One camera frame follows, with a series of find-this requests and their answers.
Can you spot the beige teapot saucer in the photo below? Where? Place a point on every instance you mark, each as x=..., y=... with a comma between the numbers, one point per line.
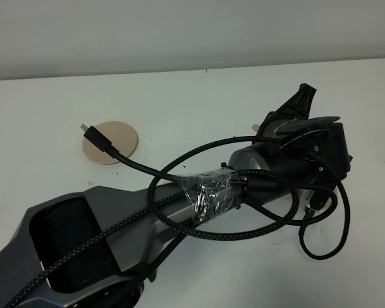
x=123, y=137

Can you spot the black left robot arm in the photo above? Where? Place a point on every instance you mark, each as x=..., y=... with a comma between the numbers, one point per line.
x=96, y=248

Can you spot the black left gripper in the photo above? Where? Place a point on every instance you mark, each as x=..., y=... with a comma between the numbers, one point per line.
x=309, y=152

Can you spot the beige teapot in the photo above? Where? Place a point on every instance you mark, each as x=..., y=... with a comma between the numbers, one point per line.
x=257, y=128

